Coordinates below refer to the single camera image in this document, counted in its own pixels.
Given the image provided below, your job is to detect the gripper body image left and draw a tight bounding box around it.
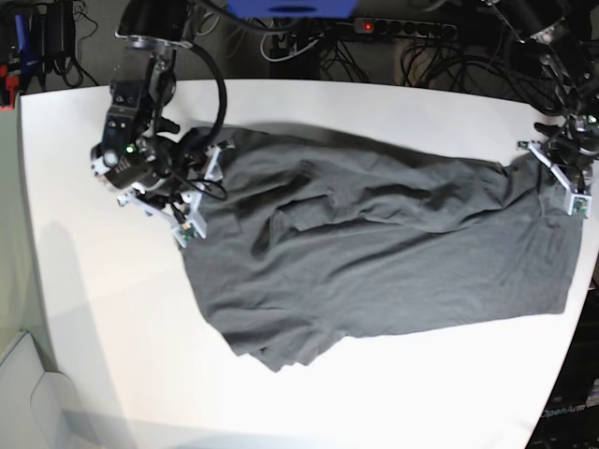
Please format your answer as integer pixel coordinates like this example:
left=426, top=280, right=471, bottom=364
left=90, top=138, right=235, bottom=229

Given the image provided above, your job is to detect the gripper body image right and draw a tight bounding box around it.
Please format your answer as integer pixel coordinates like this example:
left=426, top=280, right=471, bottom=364
left=517, top=121, right=598, bottom=195

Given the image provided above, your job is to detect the dark grey t-shirt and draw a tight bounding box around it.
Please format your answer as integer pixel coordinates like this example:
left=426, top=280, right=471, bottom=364
left=182, top=128, right=584, bottom=371

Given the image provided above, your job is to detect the red clamp at table corner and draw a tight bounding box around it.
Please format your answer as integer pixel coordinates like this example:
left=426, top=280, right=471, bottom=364
left=1, top=64, right=20, bottom=110

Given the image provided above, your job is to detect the blue box at top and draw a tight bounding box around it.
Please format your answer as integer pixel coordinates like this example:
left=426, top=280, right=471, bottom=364
left=226, top=0, right=358, bottom=18

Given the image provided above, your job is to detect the black power strip red light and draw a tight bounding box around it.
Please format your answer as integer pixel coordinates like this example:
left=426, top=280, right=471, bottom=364
left=353, top=18, right=459, bottom=40

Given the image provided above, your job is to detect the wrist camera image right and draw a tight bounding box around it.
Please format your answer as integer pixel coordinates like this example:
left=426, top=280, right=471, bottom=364
left=564, top=192, right=592, bottom=218

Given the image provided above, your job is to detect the white cable on floor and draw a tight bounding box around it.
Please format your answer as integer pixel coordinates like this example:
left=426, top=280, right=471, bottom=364
left=259, top=27, right=321, bottom=63

